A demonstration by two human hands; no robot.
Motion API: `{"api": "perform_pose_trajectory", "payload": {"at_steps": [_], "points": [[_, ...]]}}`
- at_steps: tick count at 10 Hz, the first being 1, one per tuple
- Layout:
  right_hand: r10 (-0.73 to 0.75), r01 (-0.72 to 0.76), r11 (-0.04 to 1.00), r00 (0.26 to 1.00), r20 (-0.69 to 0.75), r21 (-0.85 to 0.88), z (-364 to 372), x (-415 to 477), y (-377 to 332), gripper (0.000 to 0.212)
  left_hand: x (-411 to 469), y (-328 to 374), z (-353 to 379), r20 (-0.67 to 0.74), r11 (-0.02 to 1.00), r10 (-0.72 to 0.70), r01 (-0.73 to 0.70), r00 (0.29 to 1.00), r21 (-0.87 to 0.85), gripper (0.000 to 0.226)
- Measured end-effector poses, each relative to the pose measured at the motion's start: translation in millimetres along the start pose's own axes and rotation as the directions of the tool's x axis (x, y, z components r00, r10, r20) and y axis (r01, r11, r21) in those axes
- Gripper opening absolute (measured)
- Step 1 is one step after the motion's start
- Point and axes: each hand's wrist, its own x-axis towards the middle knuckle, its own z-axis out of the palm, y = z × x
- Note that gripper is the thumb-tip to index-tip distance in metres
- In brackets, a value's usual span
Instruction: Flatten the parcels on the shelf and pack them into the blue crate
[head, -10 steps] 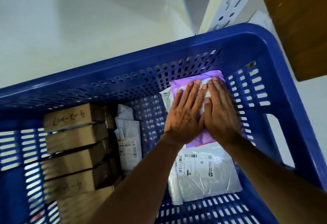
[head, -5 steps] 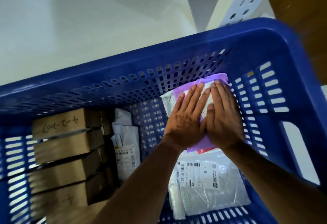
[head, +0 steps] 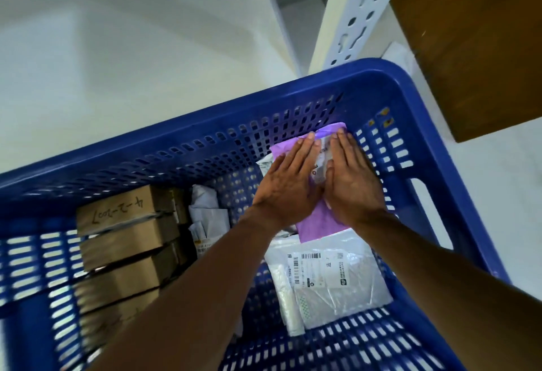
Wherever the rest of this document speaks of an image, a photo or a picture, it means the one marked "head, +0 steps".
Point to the small brown cardboard box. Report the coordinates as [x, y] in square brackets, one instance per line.
[118, 210]
[127, 241]
[123, 279]
[110, 318]

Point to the purple mailer bag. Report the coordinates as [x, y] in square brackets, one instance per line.
[317, 227]

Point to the white paper sheet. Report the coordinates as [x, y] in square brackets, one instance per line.
[396, 57]

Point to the blue plastic basket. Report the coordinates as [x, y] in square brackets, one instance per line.
[381, 83]

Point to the person's left hand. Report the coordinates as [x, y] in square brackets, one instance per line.
[288, 193]

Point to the white metal shelf rack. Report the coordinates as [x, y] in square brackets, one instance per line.
[127, 66]

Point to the person's right forearm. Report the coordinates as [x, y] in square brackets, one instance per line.
[457, 290]

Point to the white mailer bag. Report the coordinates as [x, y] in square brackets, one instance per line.
[338, 294]

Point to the light blue mailer bag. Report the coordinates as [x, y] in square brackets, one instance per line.
[266, 165]

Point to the person's right hand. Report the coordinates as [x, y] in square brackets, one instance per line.
[355, 193]

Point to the person's left forearm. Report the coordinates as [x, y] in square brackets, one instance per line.
[190, 299]

